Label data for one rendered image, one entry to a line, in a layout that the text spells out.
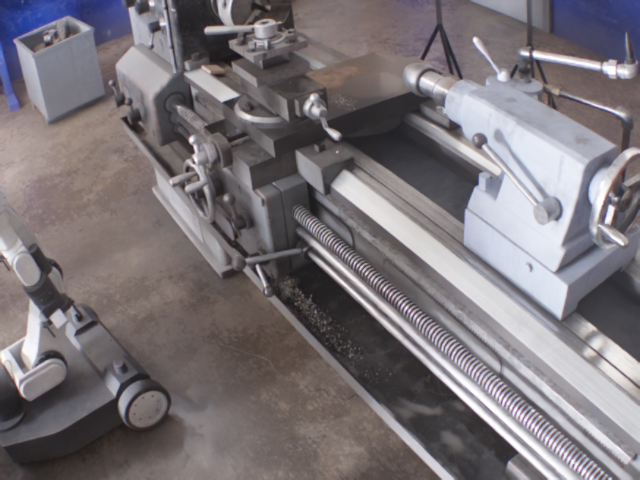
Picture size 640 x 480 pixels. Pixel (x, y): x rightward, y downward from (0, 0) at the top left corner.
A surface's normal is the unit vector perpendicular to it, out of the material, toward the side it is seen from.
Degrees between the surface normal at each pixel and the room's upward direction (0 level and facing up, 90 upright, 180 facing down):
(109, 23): 90
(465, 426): 0
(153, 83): 32
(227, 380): 0
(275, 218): 90
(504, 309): 36
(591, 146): 0
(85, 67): 90
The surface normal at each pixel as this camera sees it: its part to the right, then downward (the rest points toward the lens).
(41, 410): -0.10, -0.79
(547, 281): -0.85, 0.38
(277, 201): 0.52, 0.47
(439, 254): -0.58, -0.42
